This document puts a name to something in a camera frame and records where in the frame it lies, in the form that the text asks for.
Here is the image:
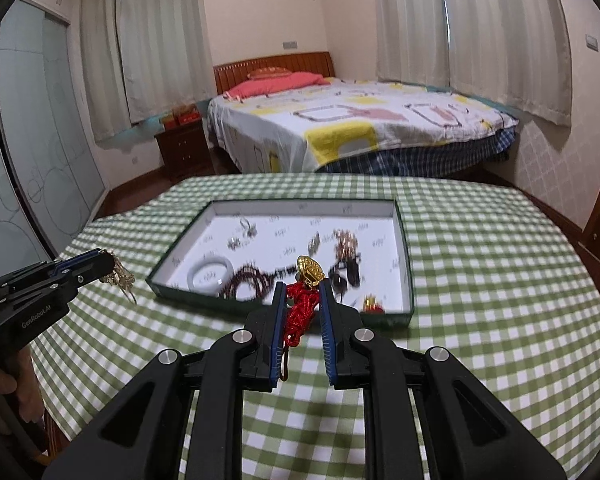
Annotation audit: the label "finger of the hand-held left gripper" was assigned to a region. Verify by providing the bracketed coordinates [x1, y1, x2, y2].
[49, 255, 117, 302]
[9, 247, 109, 287]

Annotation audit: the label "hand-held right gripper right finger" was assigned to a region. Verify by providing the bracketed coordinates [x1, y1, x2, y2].
[319, 279, 566, 480]

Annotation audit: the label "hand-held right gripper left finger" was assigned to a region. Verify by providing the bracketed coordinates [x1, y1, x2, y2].
[42, 281, 287, 480]

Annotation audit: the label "pearl brooch with gold chain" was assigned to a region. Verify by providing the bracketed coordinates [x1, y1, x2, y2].
[100, 255, 138, 306]

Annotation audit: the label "dark red bead bracelet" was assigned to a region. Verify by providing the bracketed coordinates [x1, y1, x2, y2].
[222, 262, 281, 303]

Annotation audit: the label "dark green jewelry box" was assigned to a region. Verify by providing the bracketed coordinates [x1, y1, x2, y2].
[145, 199, 415, 330]

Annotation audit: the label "person's left hand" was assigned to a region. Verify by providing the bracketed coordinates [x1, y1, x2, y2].
[0, 345, 45, 443]

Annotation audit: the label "black hair ornament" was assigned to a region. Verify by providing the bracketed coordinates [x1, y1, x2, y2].
[327, 260, 348, 288]

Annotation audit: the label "white jade bangle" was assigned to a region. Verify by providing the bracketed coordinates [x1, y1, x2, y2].
[187, 256, 233, 291]

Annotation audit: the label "frosted glass sliding door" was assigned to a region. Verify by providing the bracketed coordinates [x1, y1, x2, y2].
[0, 0, 108, 271]

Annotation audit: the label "dark wooden nightstand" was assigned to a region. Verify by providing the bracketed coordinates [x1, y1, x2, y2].
[154, 120, 213, 181]

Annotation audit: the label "green checkered tablecloth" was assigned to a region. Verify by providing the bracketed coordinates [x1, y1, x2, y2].
[30, 172, 600, 480]

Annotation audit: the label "red gift boxes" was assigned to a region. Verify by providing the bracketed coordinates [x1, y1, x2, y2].
[161, 105, 202, 128]

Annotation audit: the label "blue plaid blanket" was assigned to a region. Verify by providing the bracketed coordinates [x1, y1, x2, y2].
[315, 127, 518, 178]

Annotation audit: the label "printed bedsheet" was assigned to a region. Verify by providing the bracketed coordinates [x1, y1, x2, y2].
[207, 77, 520, 173]

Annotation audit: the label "white curtain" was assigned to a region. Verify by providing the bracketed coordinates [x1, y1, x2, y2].
[437, 0, 573, 128]
[372, 0, 451, 83]
[80, 0, 216, 143]

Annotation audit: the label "pink pillow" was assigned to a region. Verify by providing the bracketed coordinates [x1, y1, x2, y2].
[225, 71, 331, 101]

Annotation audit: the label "orange embroidered cushion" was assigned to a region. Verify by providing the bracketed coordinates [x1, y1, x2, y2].
[247, 67, 291, 81]

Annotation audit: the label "wooden headboard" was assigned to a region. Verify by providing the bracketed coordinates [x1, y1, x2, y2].
[214, 51, 337, 96]

